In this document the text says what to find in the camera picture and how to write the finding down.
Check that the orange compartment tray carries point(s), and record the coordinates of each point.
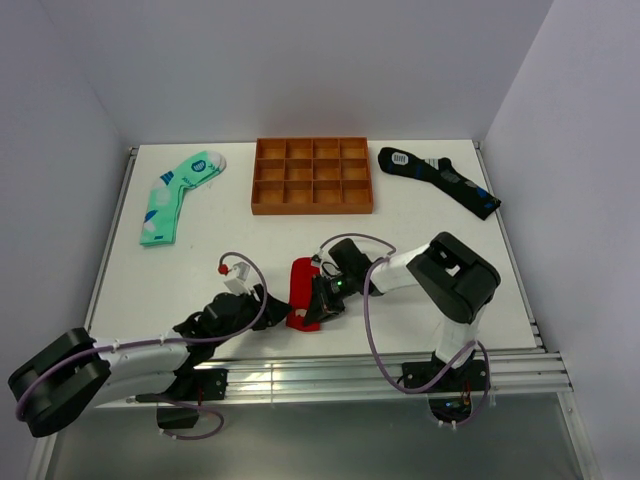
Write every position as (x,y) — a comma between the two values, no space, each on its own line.
(312,176)

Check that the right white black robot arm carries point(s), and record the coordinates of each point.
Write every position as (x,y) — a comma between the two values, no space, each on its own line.
(458,281)

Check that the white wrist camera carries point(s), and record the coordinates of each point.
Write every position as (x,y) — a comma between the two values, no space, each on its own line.
(318,263)
(234,278)

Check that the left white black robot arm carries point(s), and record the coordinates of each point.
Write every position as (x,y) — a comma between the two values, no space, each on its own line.
(77,371)

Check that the mint green patterned sock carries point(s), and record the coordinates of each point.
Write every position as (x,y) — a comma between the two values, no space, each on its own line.
(167,195)

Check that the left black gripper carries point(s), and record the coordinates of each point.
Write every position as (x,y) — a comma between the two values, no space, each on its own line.
(275,311)

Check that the black blue sports sock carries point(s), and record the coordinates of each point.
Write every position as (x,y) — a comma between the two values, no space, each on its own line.
(440,173)

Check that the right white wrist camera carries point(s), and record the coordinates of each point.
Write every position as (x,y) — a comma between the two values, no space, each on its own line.
(318,263)

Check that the red santa sock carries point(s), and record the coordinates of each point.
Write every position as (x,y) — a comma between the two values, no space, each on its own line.
(300,292)

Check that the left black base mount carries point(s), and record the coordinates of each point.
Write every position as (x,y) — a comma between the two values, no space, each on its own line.
(185,403)

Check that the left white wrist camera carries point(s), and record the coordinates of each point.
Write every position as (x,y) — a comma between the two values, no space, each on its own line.
(234,278)

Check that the aluminium front rail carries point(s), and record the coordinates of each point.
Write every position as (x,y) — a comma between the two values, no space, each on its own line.
(352,378)

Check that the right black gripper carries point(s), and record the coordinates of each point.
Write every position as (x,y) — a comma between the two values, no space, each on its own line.
(323,304)

